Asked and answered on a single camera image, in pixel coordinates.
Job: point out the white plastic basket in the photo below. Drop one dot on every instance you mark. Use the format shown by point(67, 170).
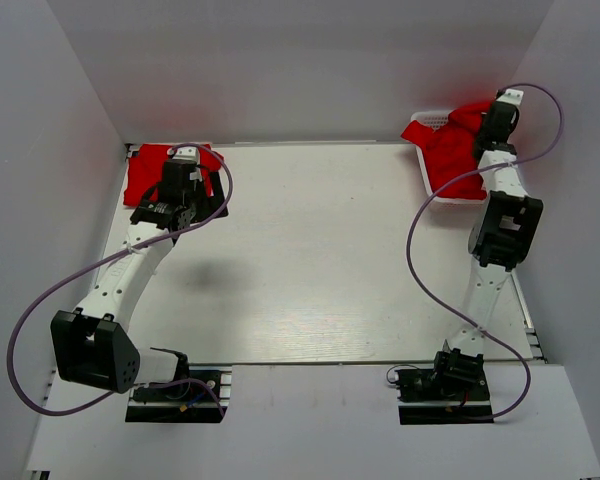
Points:
point(465, 193)

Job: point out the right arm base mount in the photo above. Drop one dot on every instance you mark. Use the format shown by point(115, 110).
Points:
point(426, 400)

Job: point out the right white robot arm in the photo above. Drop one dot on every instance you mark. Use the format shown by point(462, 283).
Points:
point(499, 241)

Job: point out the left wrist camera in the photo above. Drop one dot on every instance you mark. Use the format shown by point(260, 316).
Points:
point(185, 153)

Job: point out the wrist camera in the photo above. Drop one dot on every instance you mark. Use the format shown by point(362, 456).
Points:
point(510, 96)
point(185, 153)

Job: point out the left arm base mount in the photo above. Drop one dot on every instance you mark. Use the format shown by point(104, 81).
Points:
point(188, 403)

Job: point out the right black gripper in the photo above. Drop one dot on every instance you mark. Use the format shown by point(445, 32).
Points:
point(516, 118)

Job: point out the folded red t shirt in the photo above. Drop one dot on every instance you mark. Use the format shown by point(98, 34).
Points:
point(145, 170)

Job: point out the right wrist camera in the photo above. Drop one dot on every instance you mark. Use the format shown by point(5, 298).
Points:
point(510, 96)

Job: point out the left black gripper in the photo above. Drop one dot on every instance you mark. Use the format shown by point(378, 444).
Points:
point(217, 197)

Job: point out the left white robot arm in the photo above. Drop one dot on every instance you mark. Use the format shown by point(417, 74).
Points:
point(91, 342)

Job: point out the red t shirt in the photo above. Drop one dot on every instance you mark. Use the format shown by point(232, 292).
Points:
point(448, 150)
point(145, 170)

